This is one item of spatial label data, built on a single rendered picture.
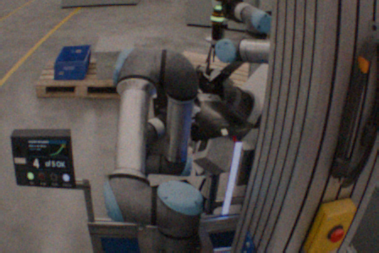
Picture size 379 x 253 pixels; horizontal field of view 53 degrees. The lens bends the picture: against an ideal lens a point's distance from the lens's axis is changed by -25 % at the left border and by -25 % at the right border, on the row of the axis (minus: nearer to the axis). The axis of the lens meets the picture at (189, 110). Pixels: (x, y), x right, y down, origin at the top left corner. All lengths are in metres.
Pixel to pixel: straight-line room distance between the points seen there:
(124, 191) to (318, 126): 0.61
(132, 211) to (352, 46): 0.74
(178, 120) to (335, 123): 0.81
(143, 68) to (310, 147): 0.71
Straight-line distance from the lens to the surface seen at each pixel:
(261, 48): 1.38
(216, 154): 1.94
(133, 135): 1.28
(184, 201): 1.18
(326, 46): 0.71
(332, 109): 0.76
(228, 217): 1.79
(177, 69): 1.37
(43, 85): 4.85
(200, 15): 7.46
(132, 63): 1.37
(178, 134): 1.53
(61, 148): 1.47
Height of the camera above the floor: 1.95
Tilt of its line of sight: 25 degrees down
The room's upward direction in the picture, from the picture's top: 5 degrees clockwise
